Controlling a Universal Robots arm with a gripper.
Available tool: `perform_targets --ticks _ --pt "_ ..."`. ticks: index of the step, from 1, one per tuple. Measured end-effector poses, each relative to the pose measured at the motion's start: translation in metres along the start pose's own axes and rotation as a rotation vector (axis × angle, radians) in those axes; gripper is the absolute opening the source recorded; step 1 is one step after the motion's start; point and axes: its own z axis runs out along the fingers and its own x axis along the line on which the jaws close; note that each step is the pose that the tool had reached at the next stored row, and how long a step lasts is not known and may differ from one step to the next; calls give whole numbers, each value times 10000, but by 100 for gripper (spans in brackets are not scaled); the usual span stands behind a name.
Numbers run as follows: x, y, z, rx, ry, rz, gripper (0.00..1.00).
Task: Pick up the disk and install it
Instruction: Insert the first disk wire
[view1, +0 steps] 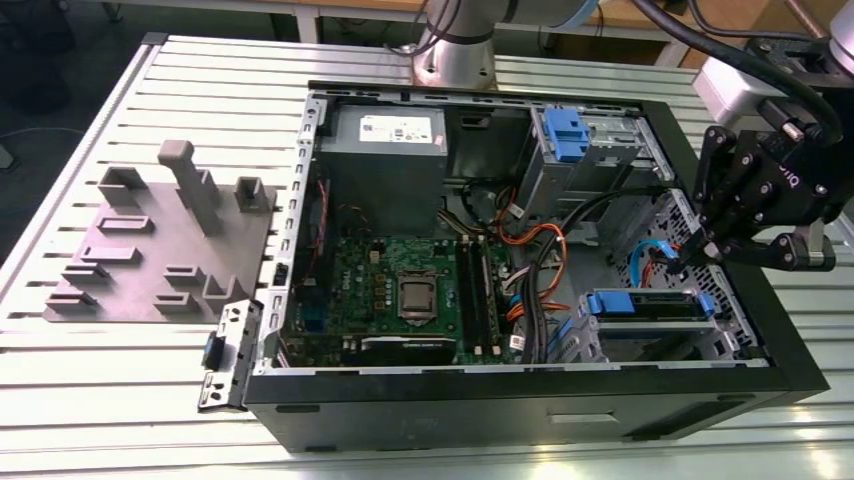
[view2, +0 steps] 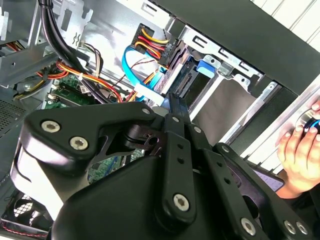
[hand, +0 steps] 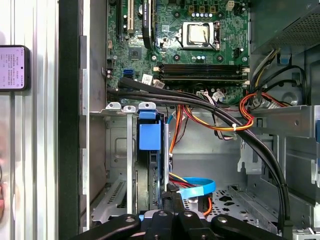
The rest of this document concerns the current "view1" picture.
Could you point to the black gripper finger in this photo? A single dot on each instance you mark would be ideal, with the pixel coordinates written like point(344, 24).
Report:
point(761, 252)
point(711, 170)

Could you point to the hard disk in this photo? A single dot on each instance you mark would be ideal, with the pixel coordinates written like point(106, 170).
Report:
point(610, 302)

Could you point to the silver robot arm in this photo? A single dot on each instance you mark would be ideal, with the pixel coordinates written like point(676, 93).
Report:
point(454, 55)

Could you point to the silver metal disk bay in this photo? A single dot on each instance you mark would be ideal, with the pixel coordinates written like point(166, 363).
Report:
point(641, 325)

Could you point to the silver optical drive cage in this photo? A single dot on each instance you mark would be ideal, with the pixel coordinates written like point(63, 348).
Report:
point(601, 160)

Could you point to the blue plastic drive latch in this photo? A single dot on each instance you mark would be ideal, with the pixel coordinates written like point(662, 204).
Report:
point(568, 135)

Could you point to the wooden cabinet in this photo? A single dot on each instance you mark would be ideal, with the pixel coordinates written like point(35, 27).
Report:
point(801, 17)

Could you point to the wooden desk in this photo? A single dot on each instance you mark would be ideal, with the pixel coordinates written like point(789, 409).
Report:
point(617, 17)

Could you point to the RAM stick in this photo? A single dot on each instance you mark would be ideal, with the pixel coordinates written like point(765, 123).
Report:
point(489, 295)

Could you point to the green motherboard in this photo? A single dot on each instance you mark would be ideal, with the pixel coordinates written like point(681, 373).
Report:
point(428, 250)

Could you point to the silver power supply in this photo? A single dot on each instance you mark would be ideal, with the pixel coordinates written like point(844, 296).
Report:
point(381, 190)

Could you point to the silver CPU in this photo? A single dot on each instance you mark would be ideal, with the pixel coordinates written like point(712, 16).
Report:
point(417, 296)

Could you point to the CPU socket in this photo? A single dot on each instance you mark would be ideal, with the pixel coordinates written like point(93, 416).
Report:
point(418, 318)

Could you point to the black PC case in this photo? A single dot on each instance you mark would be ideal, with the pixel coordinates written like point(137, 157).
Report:
point(468, 415)

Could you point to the black graphics card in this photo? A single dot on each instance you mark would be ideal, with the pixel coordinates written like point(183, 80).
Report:
point(408, 350)

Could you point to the grey parts rack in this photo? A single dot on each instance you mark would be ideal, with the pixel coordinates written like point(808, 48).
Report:
point(167, 250)

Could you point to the black office chair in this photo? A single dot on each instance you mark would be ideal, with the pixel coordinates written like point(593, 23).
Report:
point(34, 85)

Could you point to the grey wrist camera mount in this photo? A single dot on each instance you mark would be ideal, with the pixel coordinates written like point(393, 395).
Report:
point(735, 85)

